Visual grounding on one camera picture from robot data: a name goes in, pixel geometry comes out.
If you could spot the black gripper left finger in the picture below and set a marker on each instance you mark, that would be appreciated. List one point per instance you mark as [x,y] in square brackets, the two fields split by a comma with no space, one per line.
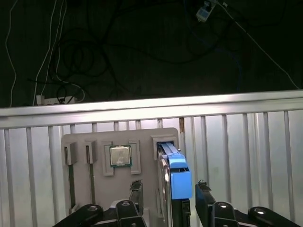
[127,212]

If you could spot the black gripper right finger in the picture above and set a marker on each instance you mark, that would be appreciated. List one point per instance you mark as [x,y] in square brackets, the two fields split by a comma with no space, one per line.
[222,215]

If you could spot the hard disk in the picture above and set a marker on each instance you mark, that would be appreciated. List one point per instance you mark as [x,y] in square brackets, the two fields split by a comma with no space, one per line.
[181,182]

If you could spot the grey parts rack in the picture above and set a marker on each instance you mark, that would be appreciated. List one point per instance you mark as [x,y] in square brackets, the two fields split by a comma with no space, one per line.
[146,165]

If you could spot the silver CPU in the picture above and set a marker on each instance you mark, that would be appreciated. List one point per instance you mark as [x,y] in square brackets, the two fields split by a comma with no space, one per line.
[120,156]

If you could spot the white power strip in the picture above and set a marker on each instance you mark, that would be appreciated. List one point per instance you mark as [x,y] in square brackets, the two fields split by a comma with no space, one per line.
[50,101]

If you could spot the white adapter box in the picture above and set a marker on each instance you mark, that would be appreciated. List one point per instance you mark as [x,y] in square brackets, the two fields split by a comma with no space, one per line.
[203,11]

